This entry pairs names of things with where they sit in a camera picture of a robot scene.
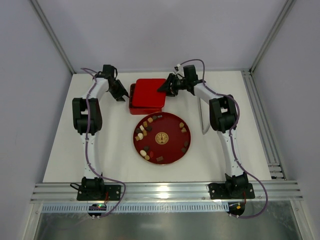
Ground red box lid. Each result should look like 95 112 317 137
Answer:
132 78 166 108

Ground red chocolate box with tray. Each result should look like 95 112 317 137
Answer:
128 84 162 115

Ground metal tongs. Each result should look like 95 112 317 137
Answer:
197 97 211 135

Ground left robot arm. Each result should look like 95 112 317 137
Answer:
71 64 129 202

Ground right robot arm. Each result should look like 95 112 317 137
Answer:
157 65 255 200

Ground white dome chocolate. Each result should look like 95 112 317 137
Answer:
137 133 144 139

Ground white round swirl chocolate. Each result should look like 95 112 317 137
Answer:
140 150 147 156

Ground brown rectangular chocolate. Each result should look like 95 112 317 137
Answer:
156 156 164 162

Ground round dark red plate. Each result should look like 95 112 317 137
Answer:
132 112 192 165

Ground right camera mount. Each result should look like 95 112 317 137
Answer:
173 64 183 75

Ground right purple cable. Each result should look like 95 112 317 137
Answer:
174 59 270 219

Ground aluminium rail with cable duct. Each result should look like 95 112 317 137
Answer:
29 180 303 215

